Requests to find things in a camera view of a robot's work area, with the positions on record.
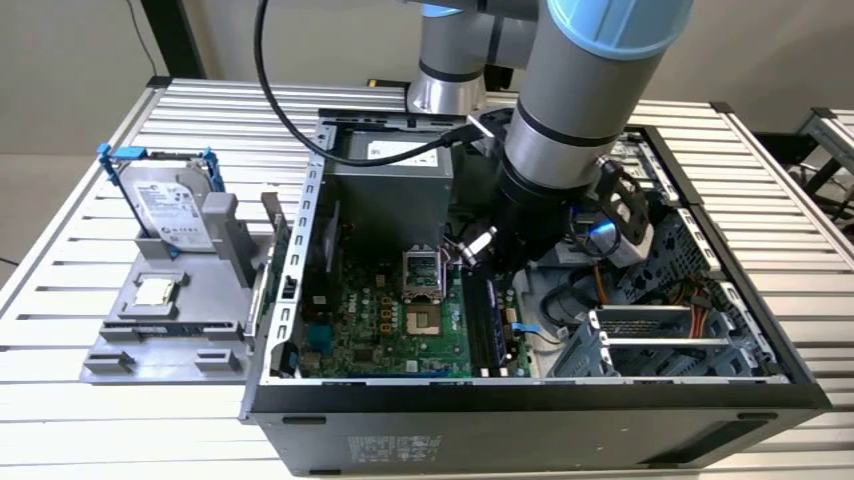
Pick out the blue RAM stick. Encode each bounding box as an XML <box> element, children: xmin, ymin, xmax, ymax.
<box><xmin>484</xmin><ymin>277</ymin><xmax>504</xmax><ymax>372</ymax></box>

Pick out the black RAM slot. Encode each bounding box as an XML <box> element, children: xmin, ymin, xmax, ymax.
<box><xmin>474</xmin><ymin>269</ymin><xmax>492</xmax><ymax>377</ymax></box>
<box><xmin>465</xmin><ymin>267</ymin><xmax>484</xmax><ymax>377</ymax></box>

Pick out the metal socket cover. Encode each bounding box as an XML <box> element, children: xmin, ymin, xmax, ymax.
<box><xmin>400</xmin><ymin>243</ymin><xmax>448</xmax><ymax>304</ymax></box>

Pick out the metal locking lever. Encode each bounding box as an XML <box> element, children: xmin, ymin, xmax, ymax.
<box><xmin>438</xmin><ymin>252</ymin><xmax>468</xmax><ymax>301</ymax></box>

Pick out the grey power supply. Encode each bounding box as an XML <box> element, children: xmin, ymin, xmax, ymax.
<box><xmin>325</xmin><ymin>128</ymin><xmax>462</xmax><ymax>251</ymax></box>

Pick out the CPU socket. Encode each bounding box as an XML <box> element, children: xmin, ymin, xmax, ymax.
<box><xmin>405</xmin><ymin>304</ymin><xmax>446</xmax><ymax>341</ymax></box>

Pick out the grey disk bay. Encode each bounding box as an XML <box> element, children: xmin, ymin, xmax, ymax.
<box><xmin>550</xmin><ymin>303</ymin><xmax>780</xmax><ymax>380</ymax></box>

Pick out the black case fan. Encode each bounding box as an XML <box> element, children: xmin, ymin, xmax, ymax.
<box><xmin>307</xmin><ymin>199</ymin><xmax>343</xmax><ymax>321</ymax></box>

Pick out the green motherboard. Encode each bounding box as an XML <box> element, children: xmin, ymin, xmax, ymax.
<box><xmin>293</xmin><ymin>252</ymin><xmax>536</xmax><ymax>379</ymax></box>

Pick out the blue expansion slot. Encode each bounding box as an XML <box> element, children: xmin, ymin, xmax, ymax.
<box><xmin>345</xmin><ymin>367</ymin><xmax>450</xmax><ymax>379</ymax></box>

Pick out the green graphics card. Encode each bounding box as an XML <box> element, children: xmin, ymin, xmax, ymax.
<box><xmin>243</xmin><ymin>189</ymin><xmax>297</xmax><ymax>347</ymax></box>

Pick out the black PC case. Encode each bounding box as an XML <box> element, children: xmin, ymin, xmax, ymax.
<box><xmin>238</xmin><ymin>107</ymin><xmax>835</xmax><ymax>476</ymax></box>

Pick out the grey parts rack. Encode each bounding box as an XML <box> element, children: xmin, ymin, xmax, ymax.
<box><xmin>79</xmin><ymin>192</ymin><xmax>282</xmax><ymax>387</ymax></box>

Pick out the metal slat side table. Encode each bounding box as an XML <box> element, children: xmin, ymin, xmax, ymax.
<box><xmin>793</xmin><ymin>105</ymin><xmax>854</xmax><ymax>166</ymax></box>

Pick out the hard disk in blue carrier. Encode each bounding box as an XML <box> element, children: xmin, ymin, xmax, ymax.
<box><xmin>97</xmin><ymin>143</ymin><xmax>226</xmax><ymax>261</ymax></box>

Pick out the silver CPU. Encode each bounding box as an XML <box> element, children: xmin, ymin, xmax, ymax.
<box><xmin>133</xmin><ymin>277</ymin><xmax>182</xmax><ymax>307</ymax></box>

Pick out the small silver black camera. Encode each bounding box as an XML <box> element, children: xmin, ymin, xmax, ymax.
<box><xmin>458</xmin><ymin>224</ymin><xmax>501</xmax><ymax>270</ymax></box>

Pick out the thin orange wire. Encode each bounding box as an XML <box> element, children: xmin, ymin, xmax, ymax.
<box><xmin>590</xmin><ymin>262</ymin><xmax>609</xmax><ymax>307</ymax></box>

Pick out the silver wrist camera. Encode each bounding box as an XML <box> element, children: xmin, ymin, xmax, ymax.
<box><xmin>600</xmin><ymin>219</ymin><xmax>654</xmax><ymax>267</ymax></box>

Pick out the black wire loop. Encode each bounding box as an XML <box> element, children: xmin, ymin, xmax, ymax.
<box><xmin>538</xmin><ymin>279</ymin><xmax>597</xmax><ymax>346</ymax></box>

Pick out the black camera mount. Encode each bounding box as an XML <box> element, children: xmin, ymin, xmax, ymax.
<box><xmin>586</xmin><ymin>157</ymin><xmax>654</xmax><ymax>246</ymax></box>

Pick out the thick black cable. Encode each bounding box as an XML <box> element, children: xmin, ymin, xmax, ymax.
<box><xmin>253</xmin><ymin>0</ymin><xmax>496</xmax><ymax>166</ymax></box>

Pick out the red orange yellow wire bundle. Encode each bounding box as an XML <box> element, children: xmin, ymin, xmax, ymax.
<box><xmin>666</xmin><ymin>277</ymin><xmax>720</xmax><ymax>334</ymax></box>

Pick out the black vertical post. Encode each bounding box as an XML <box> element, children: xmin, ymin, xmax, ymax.
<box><xmin>138</xmin><ymin>0</ymin><xmax>209</xmax><ymax>80</ymax></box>

